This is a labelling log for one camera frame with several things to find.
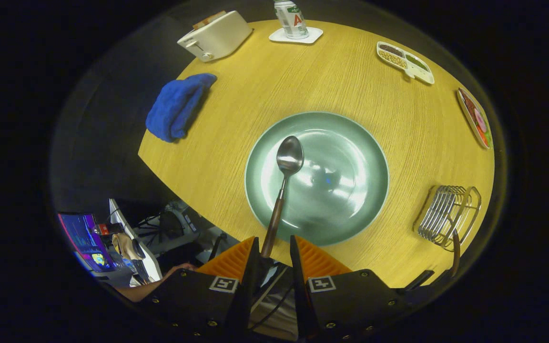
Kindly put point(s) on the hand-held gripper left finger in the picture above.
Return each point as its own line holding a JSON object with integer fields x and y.
{"x": 250, "y": 271}

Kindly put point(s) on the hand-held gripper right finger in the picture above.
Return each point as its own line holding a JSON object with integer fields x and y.
{"x": 298, "y": 276}

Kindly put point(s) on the pale green plate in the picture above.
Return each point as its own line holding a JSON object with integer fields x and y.
{"x": 341, "y": 190}

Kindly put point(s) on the white flat panel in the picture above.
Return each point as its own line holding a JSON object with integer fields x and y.
{"x": 146, "y": 267}

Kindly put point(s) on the computer monitor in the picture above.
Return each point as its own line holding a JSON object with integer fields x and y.
{"x": 86, "y": 240}

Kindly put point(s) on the blue towel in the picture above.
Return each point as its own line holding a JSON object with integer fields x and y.
{"x": 177, "y": 107}

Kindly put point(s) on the white toaster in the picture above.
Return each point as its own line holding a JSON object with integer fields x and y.
{"x": 217, "y": 38}

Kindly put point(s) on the plate with meat and salad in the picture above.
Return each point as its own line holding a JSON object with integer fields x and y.
{"x": 475, "y": 119}

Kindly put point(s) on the white divided dish with beans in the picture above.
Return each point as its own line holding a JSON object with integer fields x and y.
{"x": 405, "y": 62}

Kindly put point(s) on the white square coaster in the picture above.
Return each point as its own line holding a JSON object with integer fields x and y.
{"x": 315, "y": 34}

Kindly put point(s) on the brown toast slice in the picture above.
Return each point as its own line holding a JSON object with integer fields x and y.
{"x": 208, "y": 20}

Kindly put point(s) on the drink can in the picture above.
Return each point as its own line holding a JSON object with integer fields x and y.
{"x": 293, "y": 19}

